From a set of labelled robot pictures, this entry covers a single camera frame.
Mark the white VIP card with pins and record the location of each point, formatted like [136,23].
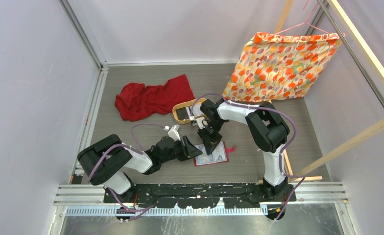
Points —
[202,159]

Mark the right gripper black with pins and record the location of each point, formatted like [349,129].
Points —
[210,142]

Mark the floral fabric bag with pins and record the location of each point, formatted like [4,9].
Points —
[278,67]

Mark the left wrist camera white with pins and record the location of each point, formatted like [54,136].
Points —
[172,132]

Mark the red card holder wallet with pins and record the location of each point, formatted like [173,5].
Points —
[228,150]

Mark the aluminium frame rail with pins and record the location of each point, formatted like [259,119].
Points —
[111,192]

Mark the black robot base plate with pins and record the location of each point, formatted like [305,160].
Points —
[200,196]

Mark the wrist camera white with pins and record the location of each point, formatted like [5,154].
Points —
[198,120]
[172,132]

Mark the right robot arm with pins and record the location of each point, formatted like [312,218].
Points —
[268,129]

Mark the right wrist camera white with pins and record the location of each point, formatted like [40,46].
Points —
[198,120]

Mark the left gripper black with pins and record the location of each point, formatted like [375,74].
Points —
[191,151]

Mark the pink clothes hanger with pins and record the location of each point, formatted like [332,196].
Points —
[312,21]

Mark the wooden frame rack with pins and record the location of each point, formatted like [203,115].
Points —
[346,104]

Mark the yellow oval tray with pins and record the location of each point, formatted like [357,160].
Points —
[194,109]

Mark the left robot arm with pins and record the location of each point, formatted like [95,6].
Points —
[103,160]

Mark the red cloth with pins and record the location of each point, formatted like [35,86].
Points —
[136,101]

